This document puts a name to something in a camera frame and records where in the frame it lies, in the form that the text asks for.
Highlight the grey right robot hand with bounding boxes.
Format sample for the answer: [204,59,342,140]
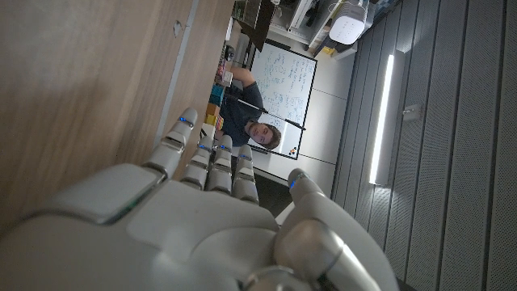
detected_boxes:
[0,107,401,291]

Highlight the person in dark shirt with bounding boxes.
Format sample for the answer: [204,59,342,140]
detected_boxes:
[216,66,283,151]

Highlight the teal cube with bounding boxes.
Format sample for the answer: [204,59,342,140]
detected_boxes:
[208,83,225,107]

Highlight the thin pole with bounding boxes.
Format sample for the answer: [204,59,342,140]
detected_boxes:
[224,93,307,132]

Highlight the black computer monitor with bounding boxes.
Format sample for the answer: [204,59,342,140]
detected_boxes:
[236,0,278,53]

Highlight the long ceiling light strip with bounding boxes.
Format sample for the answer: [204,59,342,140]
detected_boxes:
[368,53,395,186]

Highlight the white open shelf unit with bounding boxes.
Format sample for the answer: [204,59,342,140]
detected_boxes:
[268,0,359,61]

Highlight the small grey ceiling fixture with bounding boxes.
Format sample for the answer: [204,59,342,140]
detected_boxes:
[401,103,425,122]

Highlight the whiteboard with black frame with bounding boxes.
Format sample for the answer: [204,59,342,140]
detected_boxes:
[246,39,318,161]

